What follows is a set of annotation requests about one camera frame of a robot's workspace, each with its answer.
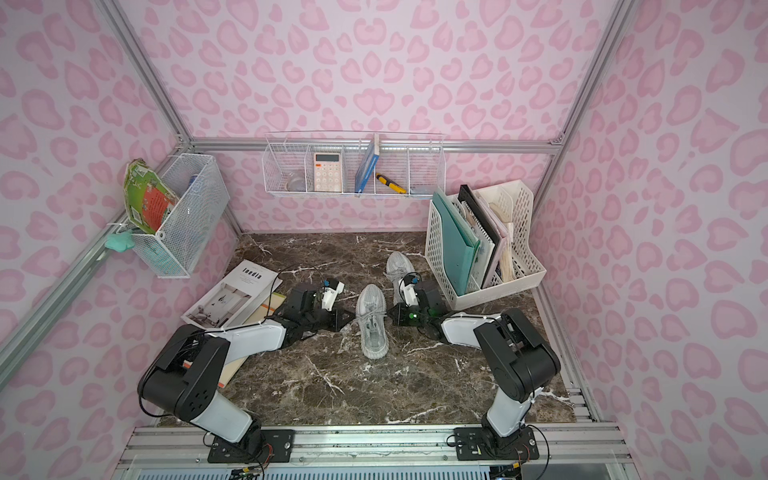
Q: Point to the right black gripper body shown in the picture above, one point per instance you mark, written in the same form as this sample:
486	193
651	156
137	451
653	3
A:
405	309

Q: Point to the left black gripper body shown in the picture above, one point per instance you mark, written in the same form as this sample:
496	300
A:
330	312

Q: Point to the grey knit sneaker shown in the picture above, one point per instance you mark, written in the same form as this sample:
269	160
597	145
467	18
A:
370	316
397	267

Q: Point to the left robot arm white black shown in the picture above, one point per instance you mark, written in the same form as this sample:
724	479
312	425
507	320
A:
183	380

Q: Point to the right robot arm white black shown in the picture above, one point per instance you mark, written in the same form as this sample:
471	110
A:
521	361

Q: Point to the cream orange thin book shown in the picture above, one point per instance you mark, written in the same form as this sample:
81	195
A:
266	308

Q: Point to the white hardcover book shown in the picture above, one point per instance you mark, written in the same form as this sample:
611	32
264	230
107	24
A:
234	299

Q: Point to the teal folder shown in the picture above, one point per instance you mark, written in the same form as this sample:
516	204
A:
460	244

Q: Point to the white plastic file organizer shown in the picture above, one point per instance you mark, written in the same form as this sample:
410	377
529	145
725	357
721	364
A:
519	269

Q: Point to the black clipboard folder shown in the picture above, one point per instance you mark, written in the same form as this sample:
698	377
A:
489	229

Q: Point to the clear glass bowl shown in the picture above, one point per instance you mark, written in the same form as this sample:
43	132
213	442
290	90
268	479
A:
295	182

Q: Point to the yellow black utility knife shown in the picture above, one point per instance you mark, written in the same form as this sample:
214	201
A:
391	184

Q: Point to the white pink calculator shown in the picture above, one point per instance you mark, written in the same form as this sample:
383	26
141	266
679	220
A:
328	172

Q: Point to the blue book in shelf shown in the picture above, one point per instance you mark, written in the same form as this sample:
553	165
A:
367	167

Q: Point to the green red snack bag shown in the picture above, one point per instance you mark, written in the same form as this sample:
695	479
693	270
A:
148	200

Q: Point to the mint green hook clip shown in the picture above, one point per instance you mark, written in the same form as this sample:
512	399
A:
120	242

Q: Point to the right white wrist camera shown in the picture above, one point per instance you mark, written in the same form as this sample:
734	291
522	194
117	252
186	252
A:
407	289

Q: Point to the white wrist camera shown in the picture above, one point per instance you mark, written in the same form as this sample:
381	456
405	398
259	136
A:
407	289
331	289

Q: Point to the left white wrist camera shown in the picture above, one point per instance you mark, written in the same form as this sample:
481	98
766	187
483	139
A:
331	289

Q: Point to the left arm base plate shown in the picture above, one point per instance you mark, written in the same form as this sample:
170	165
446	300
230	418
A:
261	446

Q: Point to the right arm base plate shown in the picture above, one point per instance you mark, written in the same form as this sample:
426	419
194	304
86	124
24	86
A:
482	443

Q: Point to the white wire side basket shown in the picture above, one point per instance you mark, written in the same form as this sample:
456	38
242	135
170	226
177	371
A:
175	249

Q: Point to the white wire wall shelf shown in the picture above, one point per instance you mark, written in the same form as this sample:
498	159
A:
417	164

